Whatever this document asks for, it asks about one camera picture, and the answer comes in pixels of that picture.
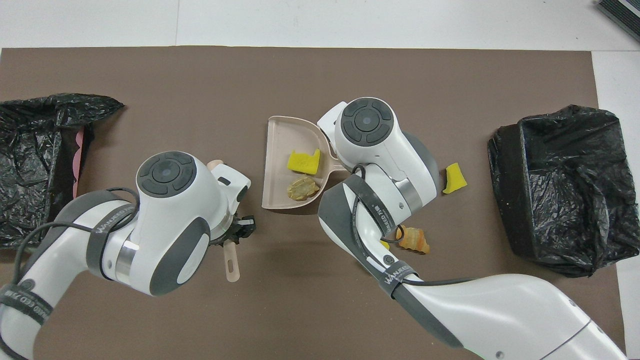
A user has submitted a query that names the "black bag lined pink bin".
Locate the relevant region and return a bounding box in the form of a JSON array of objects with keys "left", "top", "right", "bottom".
[{"left": 0, "top": 93, "right": 125, "bottom": 251}]

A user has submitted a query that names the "notched yellow sponge piece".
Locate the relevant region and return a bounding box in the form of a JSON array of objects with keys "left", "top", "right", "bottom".
[{"left": 286, "top": 148, "right": 321, "bottom": 176}]

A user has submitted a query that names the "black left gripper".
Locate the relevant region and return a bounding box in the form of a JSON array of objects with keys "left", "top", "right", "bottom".
[{"left": 232, "top": 215, "right": 257, "bottom": 240}]

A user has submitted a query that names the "dark grey ribbed device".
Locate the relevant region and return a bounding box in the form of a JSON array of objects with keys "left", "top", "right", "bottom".
[{"left": 596, "top": 0, "right": 640, "bottom": 42}]

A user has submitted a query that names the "beige plastic dustpan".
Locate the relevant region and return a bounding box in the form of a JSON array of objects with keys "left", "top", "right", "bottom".
[{"left": 261, "top": 116, "right": 351, "bottom": 211}]

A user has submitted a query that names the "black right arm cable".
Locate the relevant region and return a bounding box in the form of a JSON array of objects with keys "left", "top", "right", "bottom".
[{"left": 350, "top": 165, "right": 481, "bottom": 286}]

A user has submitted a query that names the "small yellow sponge piece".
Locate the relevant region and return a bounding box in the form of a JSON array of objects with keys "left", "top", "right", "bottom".
[{"left": 442, "top": 162, "right": 469, "bottom": 195}]

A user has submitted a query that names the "small striped toy croissant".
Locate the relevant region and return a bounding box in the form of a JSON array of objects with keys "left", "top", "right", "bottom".
[{"left": 395, "top": 226, "right": 431, "bottom": 254}]

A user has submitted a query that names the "pale toy dumpling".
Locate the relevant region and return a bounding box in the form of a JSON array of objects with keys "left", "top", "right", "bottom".
[{"left": 286, "top": 175, "right": 321, "bottom": 202}]

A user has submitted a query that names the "brown table mat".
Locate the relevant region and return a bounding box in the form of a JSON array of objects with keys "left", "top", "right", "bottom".
[{"left": 0, "top": 46, "right": 628, "bottom": 360}]

